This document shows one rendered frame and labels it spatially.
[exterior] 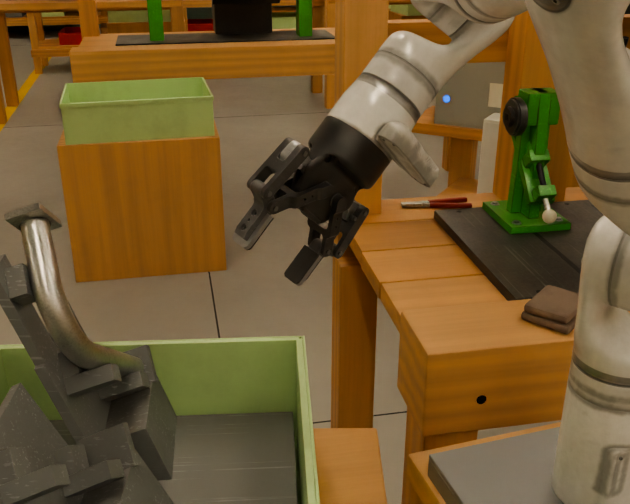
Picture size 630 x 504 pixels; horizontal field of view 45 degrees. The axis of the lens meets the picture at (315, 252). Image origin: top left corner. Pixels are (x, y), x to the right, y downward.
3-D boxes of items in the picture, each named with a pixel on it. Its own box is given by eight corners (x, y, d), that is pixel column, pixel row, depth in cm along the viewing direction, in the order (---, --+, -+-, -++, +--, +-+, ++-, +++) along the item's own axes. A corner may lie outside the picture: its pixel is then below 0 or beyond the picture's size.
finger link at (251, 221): (273, 191, 69) (240, 236, 69) (255, 176, 67) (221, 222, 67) (283, 198, 68) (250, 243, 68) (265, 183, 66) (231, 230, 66)
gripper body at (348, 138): (354, 142, 78) (300, 215, 78) (315, 97, 71) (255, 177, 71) (407, 170, 74) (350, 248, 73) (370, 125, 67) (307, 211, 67)
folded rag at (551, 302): (546, 297, 127) (549, 281, 126) (593, 312, 122) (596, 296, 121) (519, 319, 120) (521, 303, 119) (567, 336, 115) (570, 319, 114)
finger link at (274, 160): (293, 140, 69) (254, 193, 68) (283, 130, 67) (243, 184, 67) (312, 151, 67) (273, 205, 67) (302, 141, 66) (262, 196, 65)
